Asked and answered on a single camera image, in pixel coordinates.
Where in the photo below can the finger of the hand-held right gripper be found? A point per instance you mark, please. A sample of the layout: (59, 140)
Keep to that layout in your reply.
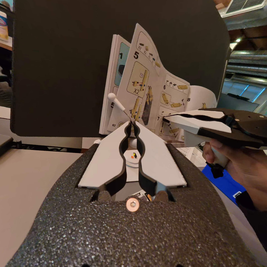
(192, 113)
(208, 125)

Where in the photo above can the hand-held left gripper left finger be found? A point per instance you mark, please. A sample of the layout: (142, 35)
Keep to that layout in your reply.
(104, 162)

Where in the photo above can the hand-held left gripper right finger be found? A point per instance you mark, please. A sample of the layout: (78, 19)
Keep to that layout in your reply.
(160, 164)

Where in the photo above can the toy brick instruction booklet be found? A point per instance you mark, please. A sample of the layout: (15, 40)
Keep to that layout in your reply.
(146, 68)

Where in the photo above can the white page holder clip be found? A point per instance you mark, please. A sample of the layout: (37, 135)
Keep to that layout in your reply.
(112, 97)

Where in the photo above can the person's right hand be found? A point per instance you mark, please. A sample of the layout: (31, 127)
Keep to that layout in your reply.
(250, 166)

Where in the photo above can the white book stand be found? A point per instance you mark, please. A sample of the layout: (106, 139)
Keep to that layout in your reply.
(130, 163)

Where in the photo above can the printed paper sheet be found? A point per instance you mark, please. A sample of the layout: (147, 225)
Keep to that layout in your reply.
(194, 156)

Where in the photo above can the blue plastic bin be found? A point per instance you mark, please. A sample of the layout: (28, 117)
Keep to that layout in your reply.
(225, 183)

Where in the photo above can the black laptop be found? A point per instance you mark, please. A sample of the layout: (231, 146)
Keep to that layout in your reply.
(5, 144)

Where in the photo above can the black board panel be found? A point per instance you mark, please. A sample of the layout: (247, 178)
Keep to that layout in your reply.
(62, 62)

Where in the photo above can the white ceiling vent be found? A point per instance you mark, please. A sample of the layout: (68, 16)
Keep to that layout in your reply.
(244, 6)

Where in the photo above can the silver air duct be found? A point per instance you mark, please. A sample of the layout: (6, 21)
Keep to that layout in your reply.
(248, 58)

